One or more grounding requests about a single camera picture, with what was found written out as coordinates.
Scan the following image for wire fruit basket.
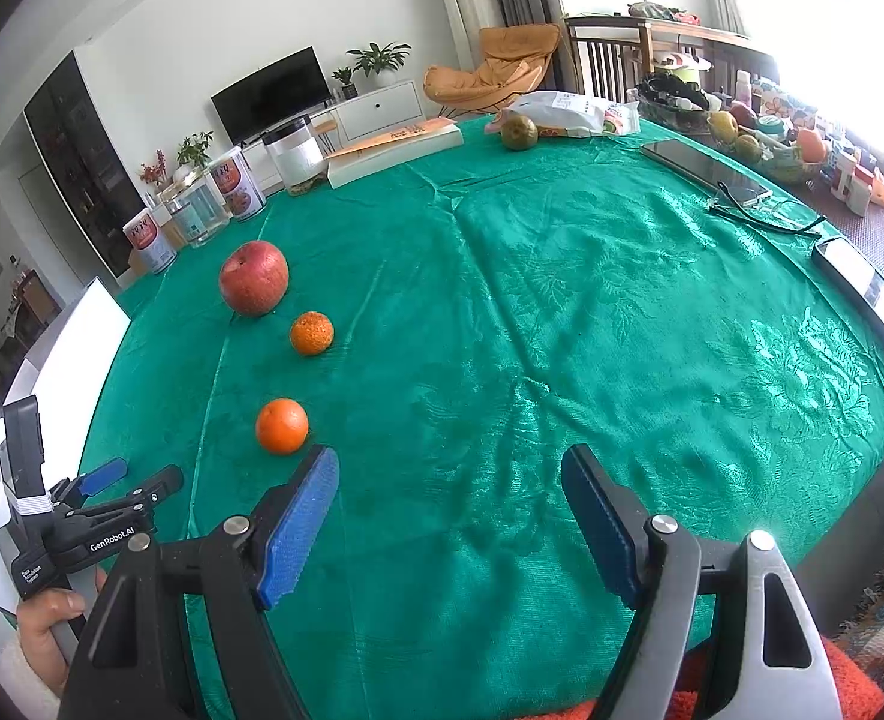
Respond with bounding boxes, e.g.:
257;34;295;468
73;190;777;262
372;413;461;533
708;109;825;185

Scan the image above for black display cabinet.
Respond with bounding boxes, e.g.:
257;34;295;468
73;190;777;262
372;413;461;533
22;51;151;278

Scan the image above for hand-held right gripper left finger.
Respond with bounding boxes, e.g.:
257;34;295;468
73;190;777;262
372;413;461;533
58;444;340;720

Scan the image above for large green potted plant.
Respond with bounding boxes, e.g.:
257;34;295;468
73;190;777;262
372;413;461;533
347;42;413;87

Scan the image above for person's left forearm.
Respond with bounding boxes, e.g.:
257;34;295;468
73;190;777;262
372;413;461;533
0;634;64;720

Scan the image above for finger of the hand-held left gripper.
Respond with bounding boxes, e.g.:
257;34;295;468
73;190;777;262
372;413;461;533
74;465;185;520
74;457;128;500

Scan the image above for white plastic bag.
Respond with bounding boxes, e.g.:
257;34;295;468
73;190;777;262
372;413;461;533
487;91;642;140

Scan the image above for black basket with items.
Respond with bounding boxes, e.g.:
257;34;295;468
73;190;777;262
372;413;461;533
637;71;720;128

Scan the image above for red labelled can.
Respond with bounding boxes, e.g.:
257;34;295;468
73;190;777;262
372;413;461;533
125;211;178;275
208;150;267;223

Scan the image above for green tablecloth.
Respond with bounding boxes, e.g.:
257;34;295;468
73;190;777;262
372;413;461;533
78;114;884;720

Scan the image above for white television cabinet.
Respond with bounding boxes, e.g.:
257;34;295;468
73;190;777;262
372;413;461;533
311;80;422;143

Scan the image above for wooden bench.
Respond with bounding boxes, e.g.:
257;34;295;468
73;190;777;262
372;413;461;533
564;13;780;102

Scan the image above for brown pear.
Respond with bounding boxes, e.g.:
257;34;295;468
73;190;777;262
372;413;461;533
500;115;540;152

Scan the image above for green plant white vase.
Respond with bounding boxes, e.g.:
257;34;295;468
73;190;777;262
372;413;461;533
176;131;214;173

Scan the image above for orange tangerine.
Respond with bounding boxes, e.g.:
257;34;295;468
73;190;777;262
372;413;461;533
255;397;310;455
290;310;336;357

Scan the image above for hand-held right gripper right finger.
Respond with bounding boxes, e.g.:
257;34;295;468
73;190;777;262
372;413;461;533
560;444;842;720

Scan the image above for white flat book box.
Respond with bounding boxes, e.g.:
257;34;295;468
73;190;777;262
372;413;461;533
326;118;464;189

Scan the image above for black television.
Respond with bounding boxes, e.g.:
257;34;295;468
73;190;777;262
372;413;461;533
210;46;334;147

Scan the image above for orange lounge chair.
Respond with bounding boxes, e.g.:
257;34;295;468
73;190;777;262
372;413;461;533
423;24;563;121

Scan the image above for glass jar teal label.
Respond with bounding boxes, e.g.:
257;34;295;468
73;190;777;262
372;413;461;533
163;178;231;249

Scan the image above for white cardboard box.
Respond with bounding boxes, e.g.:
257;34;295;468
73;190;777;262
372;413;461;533
0;276;132;608

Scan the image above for dark tablet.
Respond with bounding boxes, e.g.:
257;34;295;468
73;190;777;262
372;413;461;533
641;139;773;207

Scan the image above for black eyeglasses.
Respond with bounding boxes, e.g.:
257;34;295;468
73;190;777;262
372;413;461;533
700;180;829;237

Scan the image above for white phone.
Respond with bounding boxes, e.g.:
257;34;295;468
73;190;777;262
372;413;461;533
811;236;884;361

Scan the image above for red apple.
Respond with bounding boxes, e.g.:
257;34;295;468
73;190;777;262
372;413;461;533
218;241;291;318

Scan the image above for clear jar black lid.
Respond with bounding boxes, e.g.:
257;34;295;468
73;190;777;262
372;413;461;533
261;115;328;197

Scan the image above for group of small bottles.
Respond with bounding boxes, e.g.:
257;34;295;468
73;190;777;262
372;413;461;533
824;135;884;215

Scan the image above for person's left hand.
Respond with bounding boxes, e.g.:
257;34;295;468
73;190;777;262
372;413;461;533
14;566;109;698

